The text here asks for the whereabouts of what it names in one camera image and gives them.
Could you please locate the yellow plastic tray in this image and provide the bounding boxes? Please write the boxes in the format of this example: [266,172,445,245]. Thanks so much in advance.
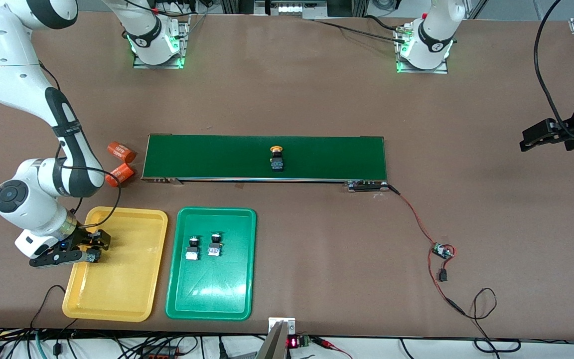
[62,206,168,323]

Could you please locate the red and black power strip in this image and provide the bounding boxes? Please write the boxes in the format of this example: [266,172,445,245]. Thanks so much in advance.
[140,346,178,359]

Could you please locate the green plastic tray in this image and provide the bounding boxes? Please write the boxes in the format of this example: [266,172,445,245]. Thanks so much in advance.
[165,207,257,321]

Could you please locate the small green circuit board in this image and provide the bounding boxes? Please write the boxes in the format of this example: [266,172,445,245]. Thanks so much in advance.
[431,242,454,260]

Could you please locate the green conveyor belt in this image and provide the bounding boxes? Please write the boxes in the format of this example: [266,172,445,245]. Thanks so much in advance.
[141,134,390,192]

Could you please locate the red clip lead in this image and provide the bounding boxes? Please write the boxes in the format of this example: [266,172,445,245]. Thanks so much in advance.
[312,337,352,359]

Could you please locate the grey equipment box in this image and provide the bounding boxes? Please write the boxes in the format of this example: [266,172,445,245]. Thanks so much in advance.
[255,0,328,19]

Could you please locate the thin black cable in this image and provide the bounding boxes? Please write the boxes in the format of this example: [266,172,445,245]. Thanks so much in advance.
[30,285,78,332]

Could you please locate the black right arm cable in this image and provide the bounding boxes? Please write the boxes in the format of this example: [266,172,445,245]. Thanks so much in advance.
[38,60,122,231]

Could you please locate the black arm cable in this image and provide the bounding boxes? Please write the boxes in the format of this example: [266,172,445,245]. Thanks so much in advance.
[534,0,574,143]
[38,60,122,231]

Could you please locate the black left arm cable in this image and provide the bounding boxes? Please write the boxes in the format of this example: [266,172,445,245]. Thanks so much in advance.
[534,0,574,143]

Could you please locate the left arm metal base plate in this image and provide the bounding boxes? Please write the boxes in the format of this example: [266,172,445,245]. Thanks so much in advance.
[396,25,449,74]

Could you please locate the red and black wire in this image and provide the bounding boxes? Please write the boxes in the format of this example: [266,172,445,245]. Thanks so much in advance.
[386,183,467,316]

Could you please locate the looped black cable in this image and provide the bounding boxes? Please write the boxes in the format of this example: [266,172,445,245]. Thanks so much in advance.
[459,288,522,354]

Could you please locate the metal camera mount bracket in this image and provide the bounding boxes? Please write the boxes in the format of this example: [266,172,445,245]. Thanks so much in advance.
[257,317,296,359]

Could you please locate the black cable on table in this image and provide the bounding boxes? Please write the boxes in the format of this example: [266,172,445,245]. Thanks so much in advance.
[314,15,407,43]

